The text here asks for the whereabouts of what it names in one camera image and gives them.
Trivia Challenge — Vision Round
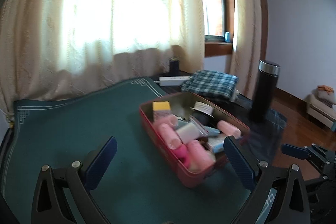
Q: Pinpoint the small pink roller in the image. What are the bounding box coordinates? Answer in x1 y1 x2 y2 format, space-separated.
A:
217 120 242 139

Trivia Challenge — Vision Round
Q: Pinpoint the blue glitter tube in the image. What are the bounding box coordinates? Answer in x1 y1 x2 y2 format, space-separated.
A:
204 126 221 137

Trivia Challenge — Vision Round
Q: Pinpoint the light pink hair roller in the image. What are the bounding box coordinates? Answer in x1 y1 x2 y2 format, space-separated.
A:
153 114 182 149

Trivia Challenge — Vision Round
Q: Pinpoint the pink foam curler rod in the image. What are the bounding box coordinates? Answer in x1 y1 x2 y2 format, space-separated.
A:
171 144 190 168

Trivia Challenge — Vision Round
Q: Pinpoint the yellow green medicine box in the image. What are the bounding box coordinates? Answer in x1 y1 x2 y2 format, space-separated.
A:
152 101 172 121

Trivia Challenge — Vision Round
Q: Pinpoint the blue orange medicine box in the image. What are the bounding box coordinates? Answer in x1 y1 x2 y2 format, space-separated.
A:
206 134 227 154

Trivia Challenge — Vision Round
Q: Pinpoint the beige sofa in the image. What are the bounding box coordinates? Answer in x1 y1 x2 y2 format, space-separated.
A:
306 85 335 132

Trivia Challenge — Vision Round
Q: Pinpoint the black thermos flask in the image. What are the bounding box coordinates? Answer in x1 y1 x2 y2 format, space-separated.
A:
249 60 280 123

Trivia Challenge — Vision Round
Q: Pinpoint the plaid folded cloth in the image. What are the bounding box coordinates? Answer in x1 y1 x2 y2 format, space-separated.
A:
181 70 239 101

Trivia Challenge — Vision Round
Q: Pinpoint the red tin box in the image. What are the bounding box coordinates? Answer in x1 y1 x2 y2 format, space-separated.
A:
139 92 249 188

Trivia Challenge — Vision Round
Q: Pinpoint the white power strip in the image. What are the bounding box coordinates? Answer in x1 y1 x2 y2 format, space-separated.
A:
158 76 191 86

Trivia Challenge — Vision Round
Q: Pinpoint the blue cup on windowsill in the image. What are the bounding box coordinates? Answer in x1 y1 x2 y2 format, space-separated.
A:
224 32 231 43

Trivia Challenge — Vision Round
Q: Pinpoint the dark pen holder cup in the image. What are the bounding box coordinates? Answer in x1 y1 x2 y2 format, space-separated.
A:
169 58 179 76

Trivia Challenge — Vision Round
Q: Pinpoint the beige patterned curtain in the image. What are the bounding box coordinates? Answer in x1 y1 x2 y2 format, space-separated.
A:
1 0 261 115

